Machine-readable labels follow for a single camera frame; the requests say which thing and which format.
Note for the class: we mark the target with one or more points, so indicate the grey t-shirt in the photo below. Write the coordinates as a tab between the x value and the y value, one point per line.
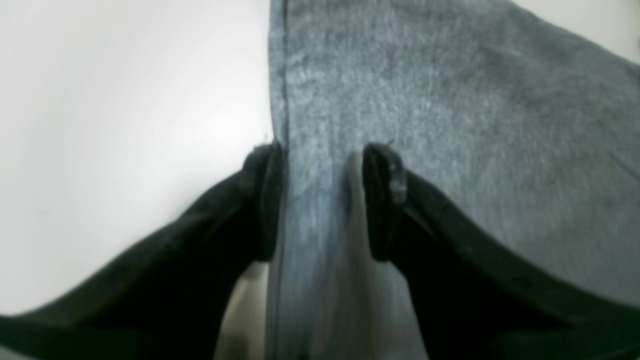
530	129

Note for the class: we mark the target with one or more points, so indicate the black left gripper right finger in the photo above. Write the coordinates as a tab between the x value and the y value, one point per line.
473	298

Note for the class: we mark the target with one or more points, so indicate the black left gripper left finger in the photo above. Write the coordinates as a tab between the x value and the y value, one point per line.
165	297

